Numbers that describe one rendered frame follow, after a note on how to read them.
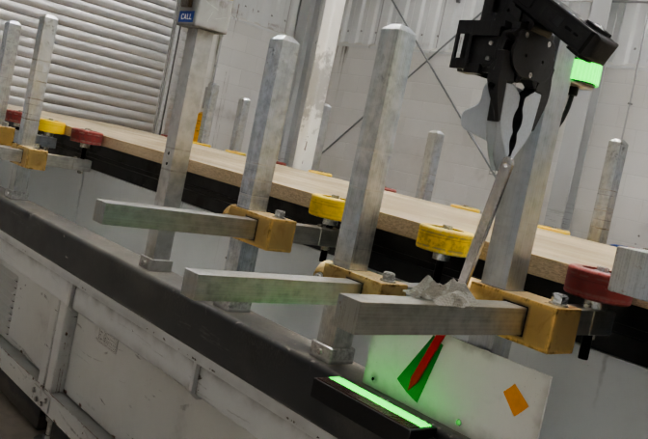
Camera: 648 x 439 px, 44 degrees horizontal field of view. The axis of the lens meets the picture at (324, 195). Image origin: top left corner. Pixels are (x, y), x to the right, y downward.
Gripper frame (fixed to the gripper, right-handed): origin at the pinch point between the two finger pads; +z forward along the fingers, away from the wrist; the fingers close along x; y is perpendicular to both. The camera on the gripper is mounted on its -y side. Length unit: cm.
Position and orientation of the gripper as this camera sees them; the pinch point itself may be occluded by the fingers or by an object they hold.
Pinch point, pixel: (504, 160)
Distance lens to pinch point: 85.8
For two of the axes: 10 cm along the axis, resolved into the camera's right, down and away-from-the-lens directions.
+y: -6.4, -1.8, 7.5
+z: -2.0, 9.8, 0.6
